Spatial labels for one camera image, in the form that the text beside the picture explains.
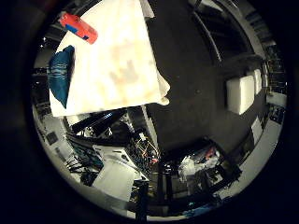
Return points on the large white foam block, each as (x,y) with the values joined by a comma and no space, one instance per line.
(239,94)

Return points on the blue cloth with stripes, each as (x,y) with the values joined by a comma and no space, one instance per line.
(60,74)

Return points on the computer monitor with blue screen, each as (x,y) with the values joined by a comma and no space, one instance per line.
(85,151)

